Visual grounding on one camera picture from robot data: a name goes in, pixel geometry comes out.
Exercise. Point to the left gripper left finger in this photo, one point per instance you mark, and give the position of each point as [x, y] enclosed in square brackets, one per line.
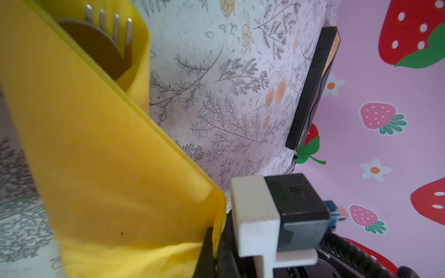
[206, 266]

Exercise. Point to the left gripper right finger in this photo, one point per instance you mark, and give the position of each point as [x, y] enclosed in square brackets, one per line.
[226, 266]

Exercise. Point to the yellow paper napkin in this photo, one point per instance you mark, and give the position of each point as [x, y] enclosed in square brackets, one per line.
[123, 199]

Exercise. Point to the black handled spoon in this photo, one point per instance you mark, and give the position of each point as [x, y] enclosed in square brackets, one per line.
[97, 44]

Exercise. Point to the black handled fork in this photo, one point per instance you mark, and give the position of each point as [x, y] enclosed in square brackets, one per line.
[116, 26]

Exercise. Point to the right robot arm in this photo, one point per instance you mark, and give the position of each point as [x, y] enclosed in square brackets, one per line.
[339, 257]

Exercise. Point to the black box yellow label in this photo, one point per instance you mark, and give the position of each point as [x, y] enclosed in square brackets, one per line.
[324, 55]

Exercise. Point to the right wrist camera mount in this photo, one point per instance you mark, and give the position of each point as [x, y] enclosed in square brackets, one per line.
[277, 225]

